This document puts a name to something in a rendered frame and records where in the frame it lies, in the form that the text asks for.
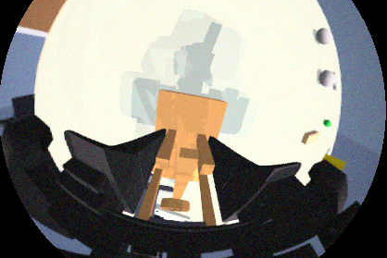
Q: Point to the pale lavender egg-shaped ball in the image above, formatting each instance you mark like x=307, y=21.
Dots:
x=323, y=36
x=326, y=78

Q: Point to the orange wooden catapult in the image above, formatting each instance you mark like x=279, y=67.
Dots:
x=184, y=155

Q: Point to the tan rectangular block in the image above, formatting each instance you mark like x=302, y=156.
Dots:
x=310, y=137

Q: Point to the green ball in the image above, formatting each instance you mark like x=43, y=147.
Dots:
x=326, y=123

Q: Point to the yellow cup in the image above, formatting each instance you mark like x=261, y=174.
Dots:
x=335, y=162

